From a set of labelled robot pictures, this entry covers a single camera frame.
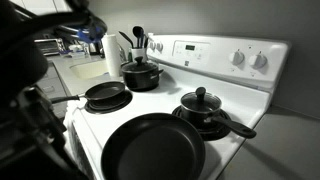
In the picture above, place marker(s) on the white electric stove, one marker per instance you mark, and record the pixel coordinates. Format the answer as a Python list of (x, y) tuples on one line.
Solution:
[(166, 100)]

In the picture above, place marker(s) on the silver toaster oven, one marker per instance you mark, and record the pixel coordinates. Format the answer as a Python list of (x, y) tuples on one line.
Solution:
[(49, 46)]

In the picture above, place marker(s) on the large black coil burner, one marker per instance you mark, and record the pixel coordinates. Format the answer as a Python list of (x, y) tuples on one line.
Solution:
[(113, 105)]

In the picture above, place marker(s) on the small black frying pan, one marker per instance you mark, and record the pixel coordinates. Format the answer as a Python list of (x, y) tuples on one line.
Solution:
[(105, 90)]

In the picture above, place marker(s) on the plain grey kitchen counter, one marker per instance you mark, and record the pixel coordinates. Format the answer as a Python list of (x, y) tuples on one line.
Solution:
[(283, 150)]

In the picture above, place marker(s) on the cream kitchen sink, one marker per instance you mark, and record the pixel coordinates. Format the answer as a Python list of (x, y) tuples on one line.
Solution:
[(88, 69)]

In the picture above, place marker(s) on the small black coil burner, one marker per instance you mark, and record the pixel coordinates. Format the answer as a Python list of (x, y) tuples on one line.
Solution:
[(213, 133)]

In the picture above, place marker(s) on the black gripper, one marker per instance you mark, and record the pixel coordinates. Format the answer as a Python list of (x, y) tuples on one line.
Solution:
[(95, 26)]

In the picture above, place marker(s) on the black ladle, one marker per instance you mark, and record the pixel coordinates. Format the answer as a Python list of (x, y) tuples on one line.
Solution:
[(137, 32)]

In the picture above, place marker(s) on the small black saucepan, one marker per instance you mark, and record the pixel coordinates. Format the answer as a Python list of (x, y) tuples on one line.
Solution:
[(230, 125)]

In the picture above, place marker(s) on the grey counter with sink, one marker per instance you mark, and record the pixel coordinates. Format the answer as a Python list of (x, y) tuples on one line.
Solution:
[(68, 78)]

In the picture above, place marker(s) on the white paper towel roll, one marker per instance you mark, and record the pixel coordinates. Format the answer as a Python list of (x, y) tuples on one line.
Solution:
[(112, 55)]

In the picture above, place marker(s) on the small glass pot lid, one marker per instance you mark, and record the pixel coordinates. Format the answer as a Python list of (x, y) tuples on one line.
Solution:
[(200, 101)]

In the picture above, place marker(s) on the black kitchen utensils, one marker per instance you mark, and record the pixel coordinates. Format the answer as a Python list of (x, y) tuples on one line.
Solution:
[(126, 38)]

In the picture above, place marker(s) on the white stove knob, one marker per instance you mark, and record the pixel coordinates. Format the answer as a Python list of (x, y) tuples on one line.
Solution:
[(152, 45), (236, 57), (257, 61), (159, 46)]

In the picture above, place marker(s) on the white utensil holder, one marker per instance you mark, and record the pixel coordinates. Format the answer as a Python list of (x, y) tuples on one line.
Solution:
[(138, 55)]

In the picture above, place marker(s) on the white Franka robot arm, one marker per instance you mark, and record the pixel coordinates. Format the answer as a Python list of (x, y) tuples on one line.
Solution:
[(20, 66)]

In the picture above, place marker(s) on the large glass pot lid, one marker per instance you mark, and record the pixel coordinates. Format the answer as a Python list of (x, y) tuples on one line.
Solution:
[(139, 66)]

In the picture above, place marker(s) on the large black frying pan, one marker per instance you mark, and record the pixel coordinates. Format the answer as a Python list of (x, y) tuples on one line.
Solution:
[(153, 150)]

